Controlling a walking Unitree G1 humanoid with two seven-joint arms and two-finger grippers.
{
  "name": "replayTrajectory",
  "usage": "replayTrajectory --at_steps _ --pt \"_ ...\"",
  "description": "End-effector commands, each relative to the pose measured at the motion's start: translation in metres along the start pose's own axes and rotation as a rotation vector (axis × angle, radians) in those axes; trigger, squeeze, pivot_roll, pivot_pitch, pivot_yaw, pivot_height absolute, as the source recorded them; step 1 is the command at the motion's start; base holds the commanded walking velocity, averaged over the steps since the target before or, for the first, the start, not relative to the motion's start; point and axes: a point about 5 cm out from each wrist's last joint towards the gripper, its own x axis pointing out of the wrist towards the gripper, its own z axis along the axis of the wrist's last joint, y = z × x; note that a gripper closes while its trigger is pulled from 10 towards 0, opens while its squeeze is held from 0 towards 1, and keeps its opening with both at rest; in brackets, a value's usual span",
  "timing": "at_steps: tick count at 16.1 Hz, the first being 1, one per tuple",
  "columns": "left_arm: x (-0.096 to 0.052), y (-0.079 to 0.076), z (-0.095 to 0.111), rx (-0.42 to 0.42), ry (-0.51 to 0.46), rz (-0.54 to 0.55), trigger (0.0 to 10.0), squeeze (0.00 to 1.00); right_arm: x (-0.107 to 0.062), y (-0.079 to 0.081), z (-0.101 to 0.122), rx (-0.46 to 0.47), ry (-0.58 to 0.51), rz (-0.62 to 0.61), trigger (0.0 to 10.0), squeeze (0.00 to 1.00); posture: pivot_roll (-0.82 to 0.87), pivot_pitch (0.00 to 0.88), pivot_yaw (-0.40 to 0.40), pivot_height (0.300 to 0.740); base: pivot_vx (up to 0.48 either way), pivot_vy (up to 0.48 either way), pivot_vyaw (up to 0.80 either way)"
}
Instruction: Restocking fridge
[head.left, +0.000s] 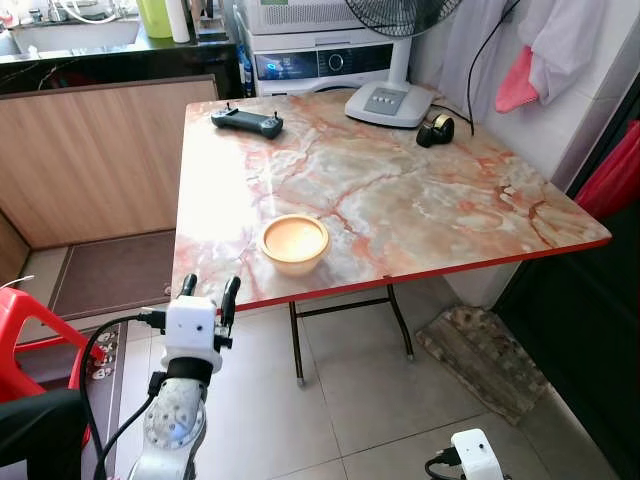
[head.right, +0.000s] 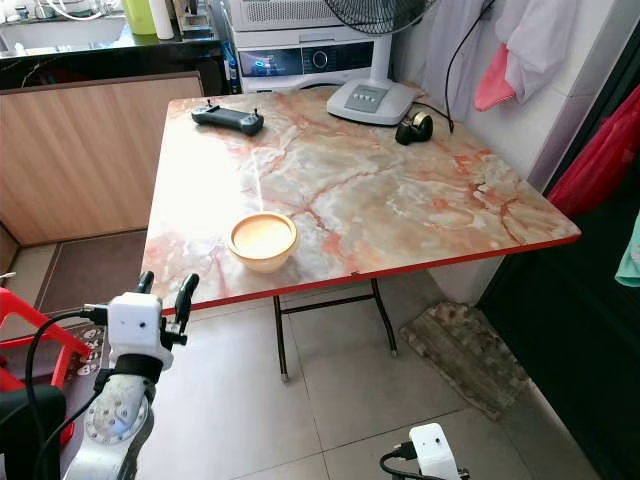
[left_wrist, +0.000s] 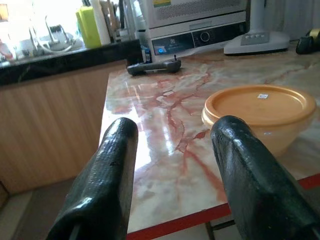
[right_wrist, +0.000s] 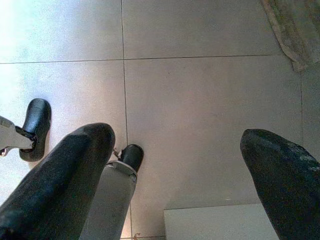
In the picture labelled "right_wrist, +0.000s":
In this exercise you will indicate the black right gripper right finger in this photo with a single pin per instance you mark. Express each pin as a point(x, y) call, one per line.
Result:
point(287, 187)

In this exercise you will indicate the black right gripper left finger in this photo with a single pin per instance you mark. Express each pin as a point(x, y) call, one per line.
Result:
point(55, 185)

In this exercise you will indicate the silver robot right leg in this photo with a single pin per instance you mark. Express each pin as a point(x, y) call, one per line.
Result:
point(112, 200)

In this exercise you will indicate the black robot left foot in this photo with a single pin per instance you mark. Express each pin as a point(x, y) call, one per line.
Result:
point(37, 117)

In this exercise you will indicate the black robot foot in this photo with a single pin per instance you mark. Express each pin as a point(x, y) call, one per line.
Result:
point(133, 155)
point(37, 117)

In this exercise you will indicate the white box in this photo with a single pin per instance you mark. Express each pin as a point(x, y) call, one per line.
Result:
point(212, 222)

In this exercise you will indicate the black robot right foot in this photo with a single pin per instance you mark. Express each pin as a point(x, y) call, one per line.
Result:
point(133, 155)

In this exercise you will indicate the grey-green floor rug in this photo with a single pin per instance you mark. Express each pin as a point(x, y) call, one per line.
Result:
point(295, 30)

